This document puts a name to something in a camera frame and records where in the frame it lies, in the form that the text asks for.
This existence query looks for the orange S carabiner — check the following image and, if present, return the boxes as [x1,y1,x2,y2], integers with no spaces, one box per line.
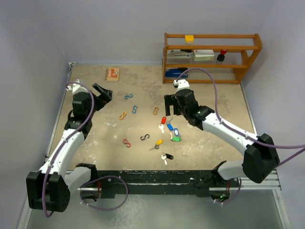
[153,107,159,115]
[119,112,127,120]

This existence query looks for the red tag key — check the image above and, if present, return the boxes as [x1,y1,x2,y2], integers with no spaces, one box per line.
[158,116,167,134]

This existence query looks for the blue white tag key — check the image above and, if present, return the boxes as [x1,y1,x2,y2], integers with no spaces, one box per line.
[170,128,180,138]

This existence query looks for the green tag key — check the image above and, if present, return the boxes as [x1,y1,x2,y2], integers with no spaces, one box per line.
[171,136,182,142]

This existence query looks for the yellow tag key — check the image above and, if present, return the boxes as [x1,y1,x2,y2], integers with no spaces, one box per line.
[149,139,164,151]

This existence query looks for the black S carabiner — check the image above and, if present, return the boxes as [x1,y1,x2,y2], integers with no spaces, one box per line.
[140,134,150,141]

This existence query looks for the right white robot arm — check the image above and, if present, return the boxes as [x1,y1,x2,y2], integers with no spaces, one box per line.
[164,89,280,187]

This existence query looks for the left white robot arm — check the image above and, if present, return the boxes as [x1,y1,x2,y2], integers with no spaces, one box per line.
[26,82,113,217]

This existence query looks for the small spiral notebook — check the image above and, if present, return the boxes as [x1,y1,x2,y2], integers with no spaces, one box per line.
[105,68,120,82]

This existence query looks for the teal S carabiner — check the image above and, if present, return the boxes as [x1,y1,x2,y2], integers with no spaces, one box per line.
[124,94,133,99]

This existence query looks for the blue stapler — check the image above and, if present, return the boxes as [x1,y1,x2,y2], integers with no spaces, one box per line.
[165,67,188,78]

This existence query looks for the blue S carabiner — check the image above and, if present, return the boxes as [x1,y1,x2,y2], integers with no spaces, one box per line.
[132,105,138,114]

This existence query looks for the white stapler on shelf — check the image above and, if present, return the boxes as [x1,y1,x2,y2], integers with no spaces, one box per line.
[166,49,193,59]

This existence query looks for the white cardboard box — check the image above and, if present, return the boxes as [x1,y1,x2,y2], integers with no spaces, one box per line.
[193,50,214,61]

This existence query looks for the red S carabiner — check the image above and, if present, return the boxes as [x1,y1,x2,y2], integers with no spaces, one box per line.
[123,139,131,148]

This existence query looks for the black tag key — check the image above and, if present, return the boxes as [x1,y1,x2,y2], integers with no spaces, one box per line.
[161,154,174,165]

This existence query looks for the red black stamp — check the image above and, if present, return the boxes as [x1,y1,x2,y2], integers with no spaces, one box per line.
[217,50,227,62]

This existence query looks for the yellow block on shelf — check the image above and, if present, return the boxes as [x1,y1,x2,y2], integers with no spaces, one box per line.
[184,34,194,44]

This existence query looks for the wooden shelf rack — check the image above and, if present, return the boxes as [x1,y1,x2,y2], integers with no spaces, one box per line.
[162,33,263,84]

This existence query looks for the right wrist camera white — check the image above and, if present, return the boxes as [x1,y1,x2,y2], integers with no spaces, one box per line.
[173,79,190,91]

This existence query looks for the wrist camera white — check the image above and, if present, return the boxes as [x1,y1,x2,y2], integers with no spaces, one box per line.
[66,79,88,95]
[173,79,190,91]

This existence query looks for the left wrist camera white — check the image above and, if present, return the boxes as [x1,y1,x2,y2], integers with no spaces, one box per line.
[66,79,88,95]

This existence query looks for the black base frame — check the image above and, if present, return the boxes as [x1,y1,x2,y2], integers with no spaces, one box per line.
[77,163,240,198]

